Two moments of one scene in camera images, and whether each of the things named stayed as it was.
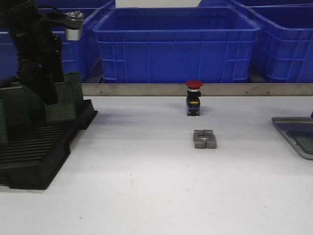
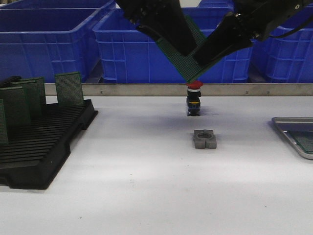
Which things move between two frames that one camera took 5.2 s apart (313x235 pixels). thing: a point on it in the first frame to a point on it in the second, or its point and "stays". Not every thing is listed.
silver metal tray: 285,124 stays
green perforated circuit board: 74,78 stays
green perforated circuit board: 65,109 to 188,65
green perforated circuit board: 304,139 stays
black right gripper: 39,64 to 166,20
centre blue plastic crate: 176,45 stays
